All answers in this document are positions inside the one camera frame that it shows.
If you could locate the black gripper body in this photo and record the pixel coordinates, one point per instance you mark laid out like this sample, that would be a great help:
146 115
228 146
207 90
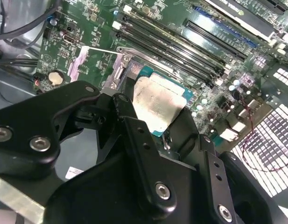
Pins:
106 193

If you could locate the silver topped CPU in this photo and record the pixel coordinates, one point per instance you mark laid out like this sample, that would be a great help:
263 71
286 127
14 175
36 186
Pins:
157 102

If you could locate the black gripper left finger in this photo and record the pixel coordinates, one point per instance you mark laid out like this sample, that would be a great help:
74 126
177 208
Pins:
24 130

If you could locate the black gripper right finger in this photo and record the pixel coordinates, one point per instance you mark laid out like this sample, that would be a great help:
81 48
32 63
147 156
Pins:
213 163

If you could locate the metal socket cover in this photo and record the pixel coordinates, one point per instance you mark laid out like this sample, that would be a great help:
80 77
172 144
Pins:
78 63

